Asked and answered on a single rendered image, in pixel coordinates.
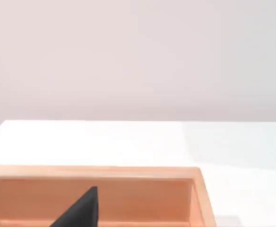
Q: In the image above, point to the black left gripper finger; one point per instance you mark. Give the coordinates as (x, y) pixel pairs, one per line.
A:
(83, 210)

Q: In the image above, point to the shallow salmon-coloured box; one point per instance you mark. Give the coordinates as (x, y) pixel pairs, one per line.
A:
(140, 201)

